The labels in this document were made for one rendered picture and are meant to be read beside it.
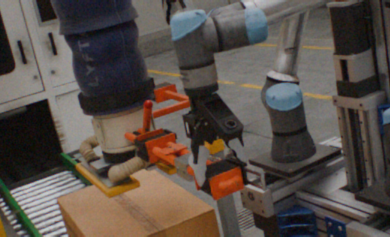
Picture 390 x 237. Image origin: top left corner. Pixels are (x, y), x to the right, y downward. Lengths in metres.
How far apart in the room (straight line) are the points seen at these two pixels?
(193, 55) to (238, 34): 0.10
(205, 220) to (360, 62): 0.69
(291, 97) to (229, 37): 0.72
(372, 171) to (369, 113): 0.18
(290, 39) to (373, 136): 0.45
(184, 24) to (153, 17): 10.34
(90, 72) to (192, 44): 0.56
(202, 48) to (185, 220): 0.83
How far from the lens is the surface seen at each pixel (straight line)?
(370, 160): 1.79
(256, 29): 1.19
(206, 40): 1.17
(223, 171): 1.23
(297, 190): 1.93
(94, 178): 1.78
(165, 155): 1.44
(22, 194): 3.83
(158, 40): 11.39
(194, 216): 1.89
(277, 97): 1.87
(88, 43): 1.65
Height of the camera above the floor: 1.75
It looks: 16 degrees down
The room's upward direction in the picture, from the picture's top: 12 degrees counter-clockwise
